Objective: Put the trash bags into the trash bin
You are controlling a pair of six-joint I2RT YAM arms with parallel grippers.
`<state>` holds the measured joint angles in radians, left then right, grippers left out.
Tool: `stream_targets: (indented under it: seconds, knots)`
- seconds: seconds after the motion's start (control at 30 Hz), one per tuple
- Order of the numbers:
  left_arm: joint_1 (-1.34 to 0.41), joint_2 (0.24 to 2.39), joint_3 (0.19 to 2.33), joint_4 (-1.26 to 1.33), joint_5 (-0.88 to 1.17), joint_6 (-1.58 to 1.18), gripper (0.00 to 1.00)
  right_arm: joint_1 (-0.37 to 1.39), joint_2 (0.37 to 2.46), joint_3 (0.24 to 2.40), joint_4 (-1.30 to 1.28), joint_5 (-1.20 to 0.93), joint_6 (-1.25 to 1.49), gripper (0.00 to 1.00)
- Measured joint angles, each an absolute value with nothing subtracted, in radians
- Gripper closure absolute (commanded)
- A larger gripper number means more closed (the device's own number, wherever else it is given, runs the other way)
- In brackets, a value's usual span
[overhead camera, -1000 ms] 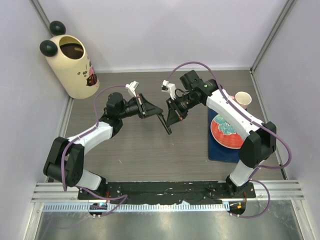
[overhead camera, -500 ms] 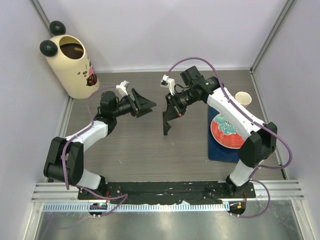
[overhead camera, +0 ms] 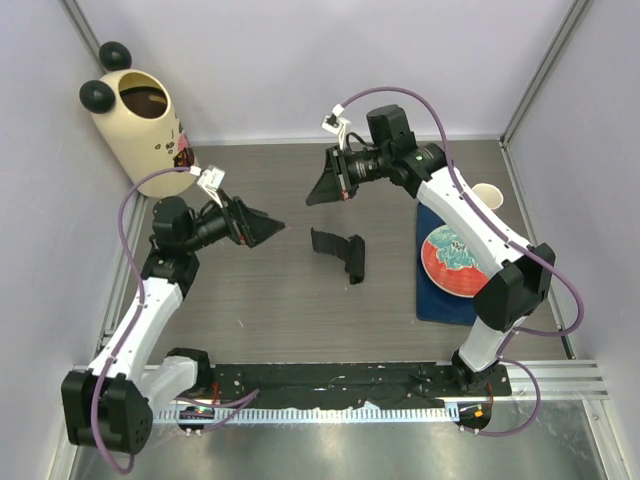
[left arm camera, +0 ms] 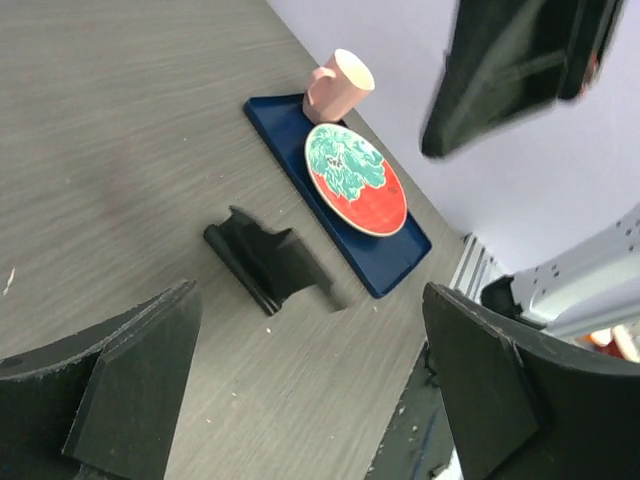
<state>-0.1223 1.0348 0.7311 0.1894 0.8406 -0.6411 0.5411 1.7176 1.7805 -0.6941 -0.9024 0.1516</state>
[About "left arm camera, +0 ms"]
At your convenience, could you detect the red teal floral plate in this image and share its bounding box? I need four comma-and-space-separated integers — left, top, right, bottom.
304, 123, 408, 237

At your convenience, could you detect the black trash bag roll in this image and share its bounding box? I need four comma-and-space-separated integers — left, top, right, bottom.
203, 206, 348, 316

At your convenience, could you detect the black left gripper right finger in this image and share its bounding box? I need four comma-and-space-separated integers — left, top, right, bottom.
423, 283, 639, 479

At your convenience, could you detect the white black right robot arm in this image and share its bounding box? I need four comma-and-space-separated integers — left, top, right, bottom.
421, 1, 639, 340

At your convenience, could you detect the dark blue tray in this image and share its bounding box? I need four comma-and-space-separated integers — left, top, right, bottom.
244, 94, 431, 298

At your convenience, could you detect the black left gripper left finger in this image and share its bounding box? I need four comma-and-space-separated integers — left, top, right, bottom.
1, 281, 202, 479

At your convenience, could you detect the pink ceramic mug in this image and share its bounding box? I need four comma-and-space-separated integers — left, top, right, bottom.
302, 49, 375, 124

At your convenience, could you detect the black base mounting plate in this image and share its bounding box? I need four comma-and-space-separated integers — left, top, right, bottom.
365, 344, 454, 480

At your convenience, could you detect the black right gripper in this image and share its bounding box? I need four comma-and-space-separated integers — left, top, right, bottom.
421, 0, 624, 159

